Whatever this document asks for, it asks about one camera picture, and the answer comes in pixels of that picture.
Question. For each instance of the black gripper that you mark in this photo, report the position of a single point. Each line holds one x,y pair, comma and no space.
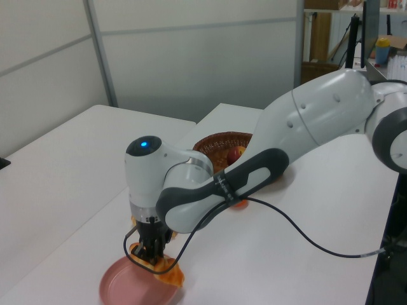
152,230

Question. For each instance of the long striped bread roll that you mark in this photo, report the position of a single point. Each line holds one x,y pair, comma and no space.
174,236

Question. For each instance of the leaf-shaped braided bread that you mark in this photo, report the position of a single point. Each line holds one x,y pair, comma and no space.
171,274

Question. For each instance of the orange mandarin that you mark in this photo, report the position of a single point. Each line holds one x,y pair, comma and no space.
240,205

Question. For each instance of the red apple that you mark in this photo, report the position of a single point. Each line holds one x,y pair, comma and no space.
234,155

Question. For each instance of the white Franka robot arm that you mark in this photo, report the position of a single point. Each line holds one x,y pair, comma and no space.
318,108

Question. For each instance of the pink plate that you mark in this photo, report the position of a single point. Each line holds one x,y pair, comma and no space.
127,286

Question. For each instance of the brown woven basket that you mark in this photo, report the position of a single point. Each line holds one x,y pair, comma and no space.
216,149

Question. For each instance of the white side table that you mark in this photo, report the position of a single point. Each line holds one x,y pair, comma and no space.
63,165

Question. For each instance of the small black flat object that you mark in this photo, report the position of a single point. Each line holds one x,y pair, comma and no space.
4,162

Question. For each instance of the brown cardboard box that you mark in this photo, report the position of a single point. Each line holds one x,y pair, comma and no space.
318,73

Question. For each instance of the grey laptop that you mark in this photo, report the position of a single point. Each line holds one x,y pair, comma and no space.
376,71

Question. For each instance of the black monitor stand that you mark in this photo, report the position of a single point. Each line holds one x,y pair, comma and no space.
352,41

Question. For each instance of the blue bottle yellow cap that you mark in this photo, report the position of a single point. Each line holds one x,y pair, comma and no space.
382,52

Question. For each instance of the white stacked cups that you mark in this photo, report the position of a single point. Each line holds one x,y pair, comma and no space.
397,66

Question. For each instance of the black computer monitor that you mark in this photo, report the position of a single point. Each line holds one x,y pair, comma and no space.
370,31

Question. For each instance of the grey metal partition post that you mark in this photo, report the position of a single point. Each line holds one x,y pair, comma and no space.
101,54

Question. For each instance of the slim grey partition post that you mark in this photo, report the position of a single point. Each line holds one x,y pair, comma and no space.
300,41

